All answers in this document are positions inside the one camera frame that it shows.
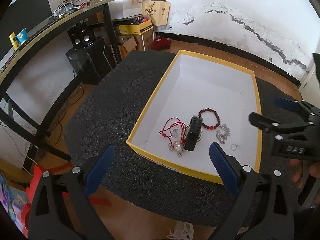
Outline silver chain necklace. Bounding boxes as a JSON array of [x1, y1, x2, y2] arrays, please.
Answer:
[[216, 123, 231, 145]]

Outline red bead bracelet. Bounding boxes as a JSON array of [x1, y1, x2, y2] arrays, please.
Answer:
[[198, 108, 221, 131]]

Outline black wrist watch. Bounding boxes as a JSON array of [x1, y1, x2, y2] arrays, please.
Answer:
[[184, 115, 203, 152]]

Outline red cord silver lock necklace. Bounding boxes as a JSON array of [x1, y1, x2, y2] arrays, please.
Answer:
[[159, 117, 187, 158]]

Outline small silver earring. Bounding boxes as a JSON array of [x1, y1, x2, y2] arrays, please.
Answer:
[[172, 128, 179, 138]]

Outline right hand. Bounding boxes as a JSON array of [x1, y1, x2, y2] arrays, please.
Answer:
[[289, 159, 320, 189]]

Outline red plastic object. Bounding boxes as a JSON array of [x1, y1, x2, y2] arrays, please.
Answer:
[[21, 163, 113, 235]]

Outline yellow cardboard box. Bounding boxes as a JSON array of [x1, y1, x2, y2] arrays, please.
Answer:
[[126, 50, 262, 183]]

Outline white shoe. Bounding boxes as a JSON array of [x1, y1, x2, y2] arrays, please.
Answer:
[[167, 221, 194, 240]]

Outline black patterned table mat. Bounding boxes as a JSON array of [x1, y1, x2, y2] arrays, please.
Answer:
[[65, 50, 300, 226]]

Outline red cloth on floor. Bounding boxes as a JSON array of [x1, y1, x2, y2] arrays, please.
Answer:
[[151, 37, 171, 51]]

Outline black computer tower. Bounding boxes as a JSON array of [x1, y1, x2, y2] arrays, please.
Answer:
[[66, 37, 116, 85]]

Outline tan paper gift bag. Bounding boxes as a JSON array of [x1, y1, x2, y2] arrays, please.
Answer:
[[142, 0, 171, 26]]

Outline yellow storage box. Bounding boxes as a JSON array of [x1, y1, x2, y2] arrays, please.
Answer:
[[115, 19, 152, 35]]

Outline brown open cardboard box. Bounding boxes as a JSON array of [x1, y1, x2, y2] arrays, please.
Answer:
[[117, 35, 137, 59]]

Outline yellow can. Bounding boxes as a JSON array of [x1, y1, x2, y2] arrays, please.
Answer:
[[9, 32, 20, 51]]

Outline white shopping bag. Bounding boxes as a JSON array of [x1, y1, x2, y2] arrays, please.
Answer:
[[108, 0, 144, 20]]

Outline black speaker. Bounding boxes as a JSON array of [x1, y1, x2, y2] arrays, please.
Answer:
[[67, 23, 95, 49]]

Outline blue paper cup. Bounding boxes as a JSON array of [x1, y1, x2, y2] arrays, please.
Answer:
[[17, 28, 28, 44]]

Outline black computer monitor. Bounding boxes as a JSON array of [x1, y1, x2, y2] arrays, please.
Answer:
[[0, 0, 52, 57]]

